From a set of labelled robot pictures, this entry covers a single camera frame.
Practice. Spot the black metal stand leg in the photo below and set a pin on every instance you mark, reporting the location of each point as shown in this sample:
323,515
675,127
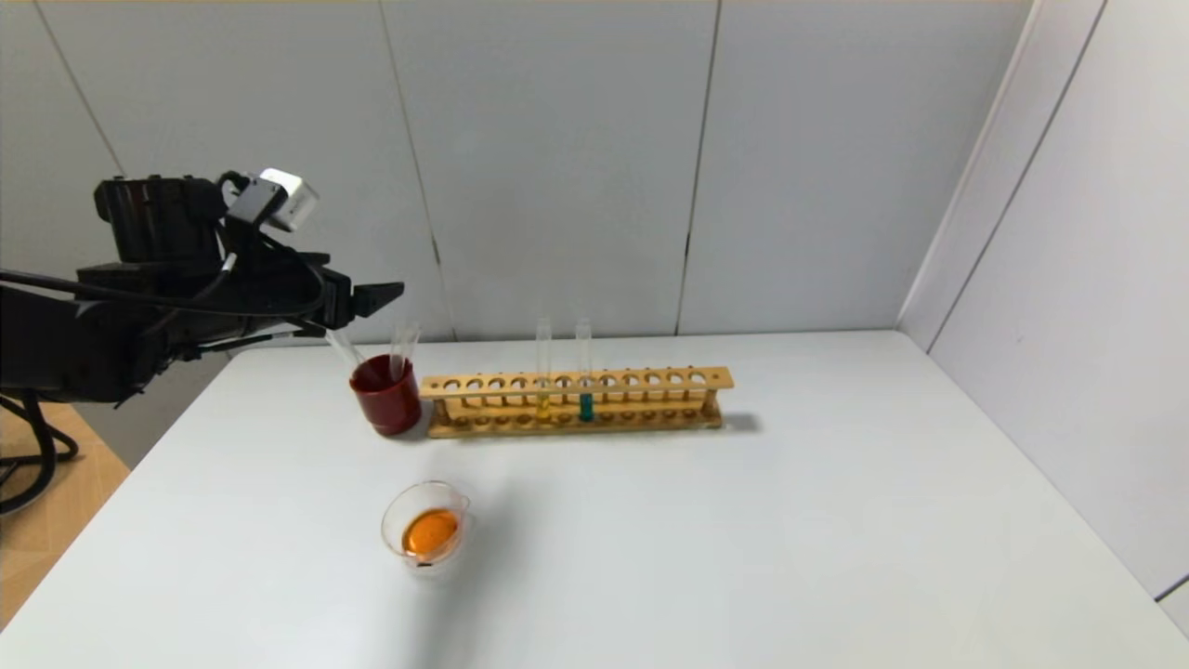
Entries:
60,455

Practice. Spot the empty glass test tube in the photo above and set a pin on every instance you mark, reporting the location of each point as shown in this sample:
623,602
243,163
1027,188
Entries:
412,342

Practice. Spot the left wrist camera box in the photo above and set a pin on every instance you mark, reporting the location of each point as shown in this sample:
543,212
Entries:
279,200

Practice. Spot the wooden test tube rack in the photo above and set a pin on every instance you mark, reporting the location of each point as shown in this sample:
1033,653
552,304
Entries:
604,384

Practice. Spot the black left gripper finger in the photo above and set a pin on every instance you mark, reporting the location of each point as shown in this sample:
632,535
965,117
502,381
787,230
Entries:
376,297

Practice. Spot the dark red cylindrical cup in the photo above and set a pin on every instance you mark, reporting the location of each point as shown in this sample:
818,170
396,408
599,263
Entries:
387,401

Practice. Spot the clear glass beaker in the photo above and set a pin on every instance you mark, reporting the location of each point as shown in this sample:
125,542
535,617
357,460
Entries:
432,534

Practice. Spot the test tube with blue pigment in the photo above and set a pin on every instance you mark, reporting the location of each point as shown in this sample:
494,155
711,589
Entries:
585,407

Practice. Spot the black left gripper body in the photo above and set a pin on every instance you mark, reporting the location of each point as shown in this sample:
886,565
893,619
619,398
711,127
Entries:
341,297

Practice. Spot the test tube with yellow pigment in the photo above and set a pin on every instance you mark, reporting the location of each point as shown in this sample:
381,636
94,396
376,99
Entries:
544,409
346,348

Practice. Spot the test tube with red pigment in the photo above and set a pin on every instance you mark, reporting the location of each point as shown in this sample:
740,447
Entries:
398,353

